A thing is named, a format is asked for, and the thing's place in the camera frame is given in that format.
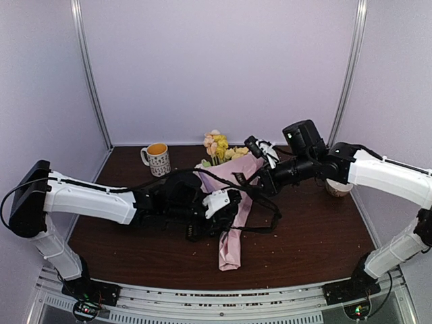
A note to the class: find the peach fake flower stem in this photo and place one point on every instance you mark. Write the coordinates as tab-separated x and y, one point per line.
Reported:
211	142

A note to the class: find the right aluminium corner post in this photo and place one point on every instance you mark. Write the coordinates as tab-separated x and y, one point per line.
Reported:
354	54

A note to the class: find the white floral mug yellow inside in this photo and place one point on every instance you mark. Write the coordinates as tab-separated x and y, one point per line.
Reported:
156	157

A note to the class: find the purple wrapping paper sheet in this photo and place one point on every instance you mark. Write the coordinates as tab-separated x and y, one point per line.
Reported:
230	247

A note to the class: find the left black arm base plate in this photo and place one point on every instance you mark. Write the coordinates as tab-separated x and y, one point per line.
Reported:
98	295

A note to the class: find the bright yellow fake flower stem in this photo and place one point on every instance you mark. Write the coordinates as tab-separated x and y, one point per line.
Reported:
222	145

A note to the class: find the small white floral cup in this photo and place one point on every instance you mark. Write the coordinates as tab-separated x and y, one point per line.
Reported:
337	189

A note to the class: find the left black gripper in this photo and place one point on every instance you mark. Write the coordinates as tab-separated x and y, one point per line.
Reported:
221	217

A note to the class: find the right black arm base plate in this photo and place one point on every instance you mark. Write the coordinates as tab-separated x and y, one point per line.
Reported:
348	290

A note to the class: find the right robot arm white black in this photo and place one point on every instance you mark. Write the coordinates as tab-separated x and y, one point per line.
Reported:
356	165

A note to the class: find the aluminium front rail frame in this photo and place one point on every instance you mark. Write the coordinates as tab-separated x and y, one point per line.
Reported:
296	304

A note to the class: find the aluminium corner post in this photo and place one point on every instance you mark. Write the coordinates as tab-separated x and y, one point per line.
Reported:
354	54
78	20

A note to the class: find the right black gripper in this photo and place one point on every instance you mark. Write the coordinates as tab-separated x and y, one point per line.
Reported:
269	185

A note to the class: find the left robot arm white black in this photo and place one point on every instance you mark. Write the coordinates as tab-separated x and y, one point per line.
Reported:
43	191

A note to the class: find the black ribbon gold lettering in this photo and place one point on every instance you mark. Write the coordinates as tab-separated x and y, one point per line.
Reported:
263	209

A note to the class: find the left aluminium corner post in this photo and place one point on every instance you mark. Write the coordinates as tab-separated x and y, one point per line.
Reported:
78	20

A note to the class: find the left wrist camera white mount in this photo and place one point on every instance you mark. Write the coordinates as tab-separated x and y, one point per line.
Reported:
217	204

